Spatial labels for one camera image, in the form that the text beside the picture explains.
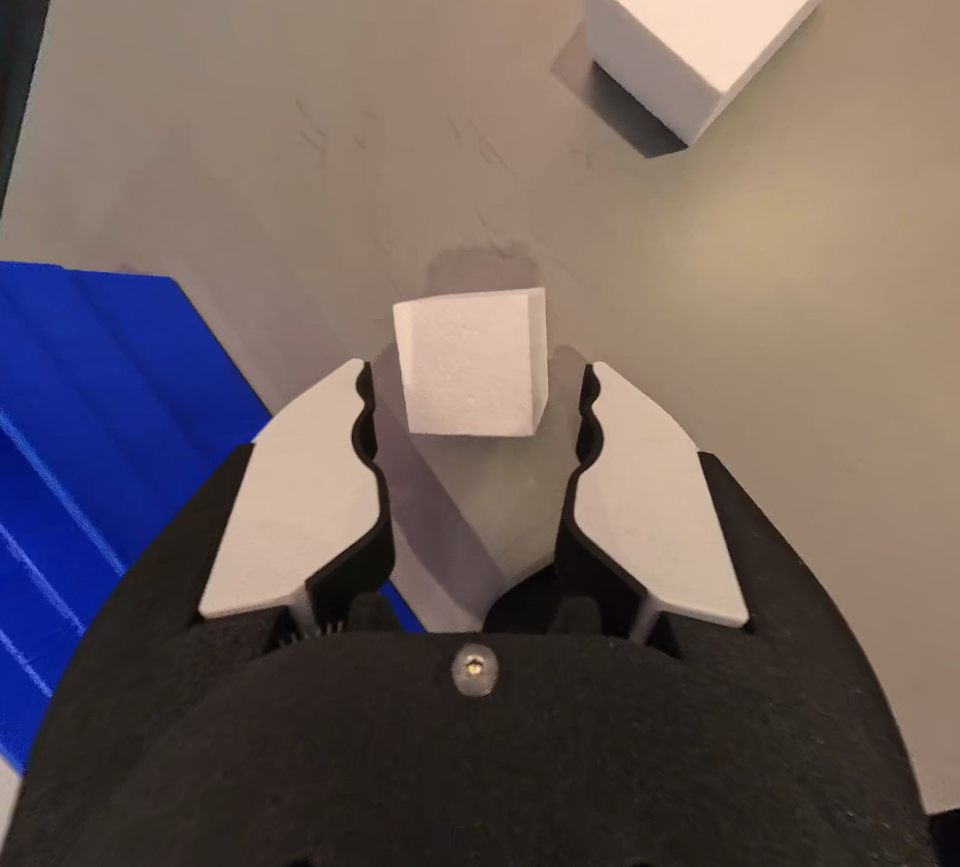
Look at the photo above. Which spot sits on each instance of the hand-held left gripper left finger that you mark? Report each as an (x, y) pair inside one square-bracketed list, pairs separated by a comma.
[(292, 507)]

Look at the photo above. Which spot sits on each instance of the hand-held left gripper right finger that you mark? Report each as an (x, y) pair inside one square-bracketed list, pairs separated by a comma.
[(652, 514)]

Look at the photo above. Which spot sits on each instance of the blue plastic bin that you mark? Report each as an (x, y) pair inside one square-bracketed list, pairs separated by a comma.
[(97, 432)]

